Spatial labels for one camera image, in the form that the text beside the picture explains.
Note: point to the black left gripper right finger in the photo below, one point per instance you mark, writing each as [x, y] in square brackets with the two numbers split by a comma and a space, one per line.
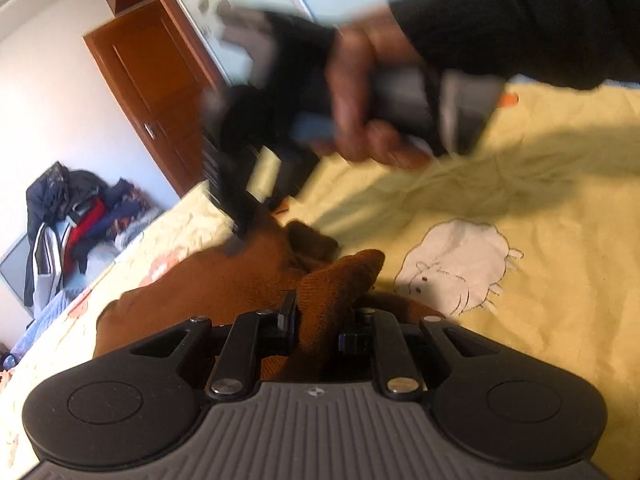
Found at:
[493, 403]

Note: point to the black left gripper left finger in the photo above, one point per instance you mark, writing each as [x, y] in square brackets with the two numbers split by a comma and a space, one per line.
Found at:
[137, 403]

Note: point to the brown knitted garment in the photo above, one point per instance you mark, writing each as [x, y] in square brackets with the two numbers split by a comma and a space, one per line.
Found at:
[272, 260]

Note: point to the black knitted sleeve forearm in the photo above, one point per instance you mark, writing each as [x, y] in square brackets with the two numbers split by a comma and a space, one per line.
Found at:
[567, 43]

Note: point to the pile of dark clothes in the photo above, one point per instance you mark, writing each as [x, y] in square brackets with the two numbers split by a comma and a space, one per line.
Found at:
[69, 213]

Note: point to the person right hand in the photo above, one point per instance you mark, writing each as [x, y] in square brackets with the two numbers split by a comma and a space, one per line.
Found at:
[360, 46]

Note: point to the brown wooden door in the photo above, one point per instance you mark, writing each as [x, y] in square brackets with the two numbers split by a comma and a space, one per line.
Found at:
[157, 72]

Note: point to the blue storage box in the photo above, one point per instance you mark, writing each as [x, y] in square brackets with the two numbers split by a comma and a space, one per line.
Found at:
[72, 302]

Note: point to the yellow floral bed sheet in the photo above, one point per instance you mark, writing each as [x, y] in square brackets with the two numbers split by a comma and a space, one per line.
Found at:
[533, 241]

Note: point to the grey framed panel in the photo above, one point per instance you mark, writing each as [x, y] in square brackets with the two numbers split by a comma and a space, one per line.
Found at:
[13, 268]

